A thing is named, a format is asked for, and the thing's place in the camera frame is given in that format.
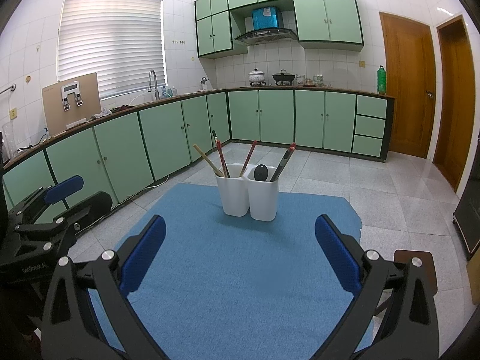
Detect wooden door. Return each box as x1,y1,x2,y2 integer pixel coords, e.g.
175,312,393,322
380,12,436,158
433,16,475,191

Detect white cooking pot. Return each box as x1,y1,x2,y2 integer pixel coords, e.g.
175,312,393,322
248,68,266,87

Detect black plastic spoon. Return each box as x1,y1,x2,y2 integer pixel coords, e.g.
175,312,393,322
253,164,269,181

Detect green upper kitchen cabinets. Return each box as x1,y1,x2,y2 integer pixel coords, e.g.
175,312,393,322
194,0,364,59

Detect black glass cabinet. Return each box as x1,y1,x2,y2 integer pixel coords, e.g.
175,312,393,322
453,147,480,261

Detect brown wooden stool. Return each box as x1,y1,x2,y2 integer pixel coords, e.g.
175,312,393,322
374,248,440,318

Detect green kitchen cabinets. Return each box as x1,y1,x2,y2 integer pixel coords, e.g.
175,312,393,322
194,0,364,59
2,87,395,221

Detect window blinds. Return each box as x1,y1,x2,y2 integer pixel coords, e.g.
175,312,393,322
57,0,168,99

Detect green lower kitchen cabinets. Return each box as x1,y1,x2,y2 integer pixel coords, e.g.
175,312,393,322
2,87,395,221

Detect blue box on hood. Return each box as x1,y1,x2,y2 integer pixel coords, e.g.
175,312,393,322
251,7,283,30

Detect chrome sink faucet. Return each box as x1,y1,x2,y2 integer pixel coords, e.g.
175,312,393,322
147,69,160,101

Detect plain bamboo chopstick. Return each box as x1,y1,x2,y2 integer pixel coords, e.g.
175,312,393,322
193,144,224,177

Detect black chopstick gold band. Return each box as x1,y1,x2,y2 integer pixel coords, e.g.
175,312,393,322
269,142,297,183

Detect white double utensil holder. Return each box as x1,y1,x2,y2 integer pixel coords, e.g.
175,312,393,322
216,163,278,222

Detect blue table mat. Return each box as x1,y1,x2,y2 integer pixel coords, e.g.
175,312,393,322
95,184,362,359

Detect range hood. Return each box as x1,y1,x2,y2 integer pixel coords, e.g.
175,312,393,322
235,28,298,46

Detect cardboard panel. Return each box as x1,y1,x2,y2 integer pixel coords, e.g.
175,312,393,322
42,73,102,137

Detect green bottle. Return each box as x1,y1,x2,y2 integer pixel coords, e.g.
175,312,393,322
377,65,386,94

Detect black wok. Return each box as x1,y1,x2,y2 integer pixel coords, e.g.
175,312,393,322
272,69,296,86

